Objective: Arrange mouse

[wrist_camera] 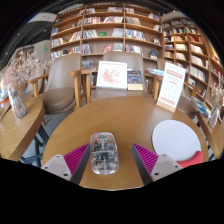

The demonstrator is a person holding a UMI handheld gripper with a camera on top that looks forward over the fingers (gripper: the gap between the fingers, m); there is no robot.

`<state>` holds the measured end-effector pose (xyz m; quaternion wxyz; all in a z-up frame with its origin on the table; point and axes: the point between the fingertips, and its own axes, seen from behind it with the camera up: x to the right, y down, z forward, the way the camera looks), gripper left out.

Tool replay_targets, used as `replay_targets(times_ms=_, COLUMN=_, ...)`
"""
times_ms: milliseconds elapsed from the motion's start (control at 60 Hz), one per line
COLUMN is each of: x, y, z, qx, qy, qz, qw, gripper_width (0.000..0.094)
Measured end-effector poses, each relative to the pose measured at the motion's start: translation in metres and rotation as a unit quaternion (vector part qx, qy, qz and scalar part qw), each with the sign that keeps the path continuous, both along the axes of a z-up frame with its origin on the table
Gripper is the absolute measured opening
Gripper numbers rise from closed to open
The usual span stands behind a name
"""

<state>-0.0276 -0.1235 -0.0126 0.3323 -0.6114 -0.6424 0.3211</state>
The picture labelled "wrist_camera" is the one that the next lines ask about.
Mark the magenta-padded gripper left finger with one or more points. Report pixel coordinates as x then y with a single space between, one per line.
56 165

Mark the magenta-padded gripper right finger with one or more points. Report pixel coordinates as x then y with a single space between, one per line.
165 165

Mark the transparent computer mouse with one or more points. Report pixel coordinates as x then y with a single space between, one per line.
104 153

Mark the white mouse pad red rest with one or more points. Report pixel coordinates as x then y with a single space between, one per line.
173 140

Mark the round wooden side table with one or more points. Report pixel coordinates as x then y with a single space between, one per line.
20 130
215 136

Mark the beige armchair wooden arms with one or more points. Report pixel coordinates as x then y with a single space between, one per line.
133 60
61 96
188 105

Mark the glass vase white dried flowers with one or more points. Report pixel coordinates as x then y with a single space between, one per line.
213 118

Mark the stack of blue books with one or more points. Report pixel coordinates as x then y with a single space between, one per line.
201 106

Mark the glass vase pink dried flowers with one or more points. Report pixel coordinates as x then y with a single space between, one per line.
17 106

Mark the white red standing sign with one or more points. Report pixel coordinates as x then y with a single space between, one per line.
170 86

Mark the dark cover standing book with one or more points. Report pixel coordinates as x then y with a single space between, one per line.
135 80

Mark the light blue flat book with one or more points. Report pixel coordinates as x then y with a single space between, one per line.
156 71

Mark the white framed picture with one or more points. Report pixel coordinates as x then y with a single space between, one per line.
111 75

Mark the distant wooden bookshelf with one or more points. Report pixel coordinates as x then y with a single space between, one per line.
25 51

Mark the white hanging ceiling panel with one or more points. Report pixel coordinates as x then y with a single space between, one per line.
43 17

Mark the wide wooden wall bookshelf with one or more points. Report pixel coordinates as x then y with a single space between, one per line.
106 33

